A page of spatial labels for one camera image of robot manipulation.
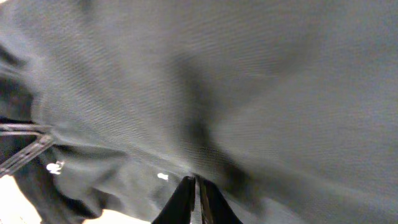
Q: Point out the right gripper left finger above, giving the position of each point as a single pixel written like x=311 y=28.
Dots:
x=180 y=205

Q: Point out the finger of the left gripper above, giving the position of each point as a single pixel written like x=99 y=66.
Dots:
x=43 y=141

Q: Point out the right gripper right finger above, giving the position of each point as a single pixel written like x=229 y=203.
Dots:
x=214 y=207

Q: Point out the black t-shirt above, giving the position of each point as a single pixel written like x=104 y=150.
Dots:
x=289 y=107

